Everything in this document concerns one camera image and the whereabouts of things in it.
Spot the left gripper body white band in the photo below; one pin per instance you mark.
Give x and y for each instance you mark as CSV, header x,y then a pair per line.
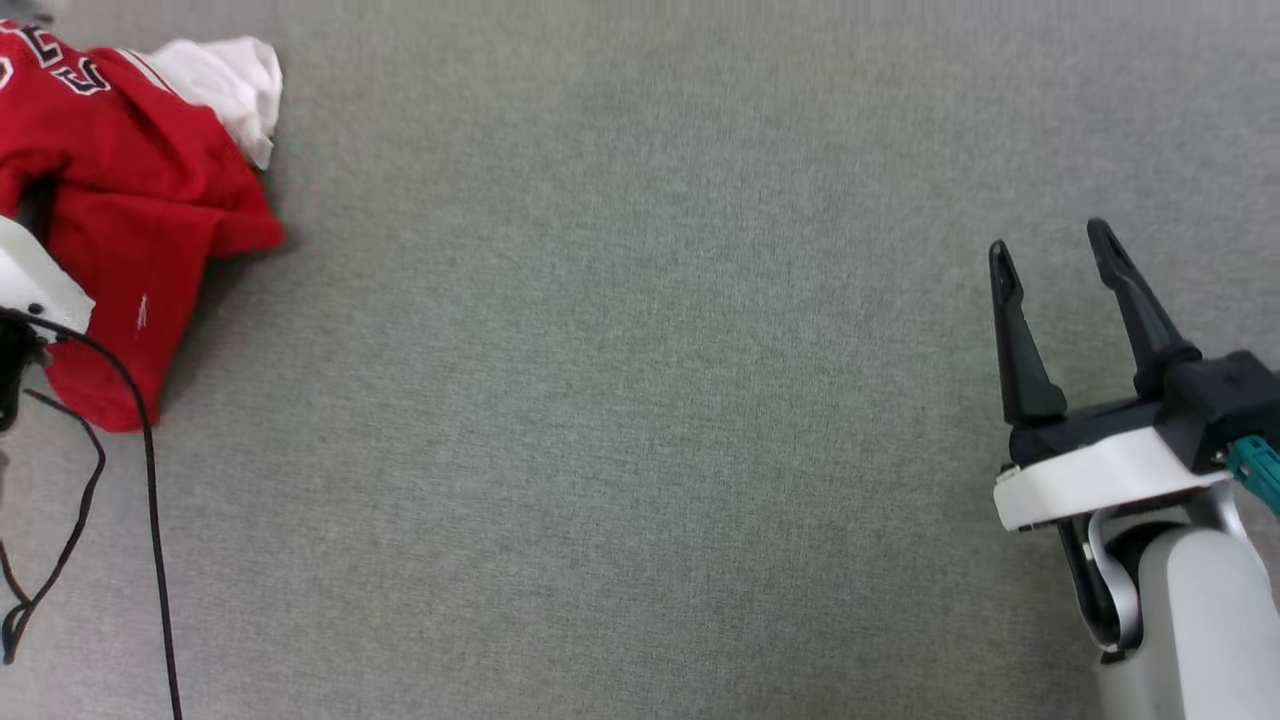
x,y
35,280

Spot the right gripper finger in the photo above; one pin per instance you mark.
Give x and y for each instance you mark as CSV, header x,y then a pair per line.
x,y
1025,370
1140,320

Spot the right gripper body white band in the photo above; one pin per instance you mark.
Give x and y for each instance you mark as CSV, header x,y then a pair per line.
x,y
1100,470

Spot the red jersey with white sleeves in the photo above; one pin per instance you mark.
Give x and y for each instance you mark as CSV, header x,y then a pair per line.
x,y
130,190

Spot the grey fabric sofa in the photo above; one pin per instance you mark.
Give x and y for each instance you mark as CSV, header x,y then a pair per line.
x,y
640,400

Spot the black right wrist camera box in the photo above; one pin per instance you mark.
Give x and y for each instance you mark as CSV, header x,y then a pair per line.
x,y
1225,400

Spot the teal right camera connector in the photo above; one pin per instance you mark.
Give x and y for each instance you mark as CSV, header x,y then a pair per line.
x,y
1258,468

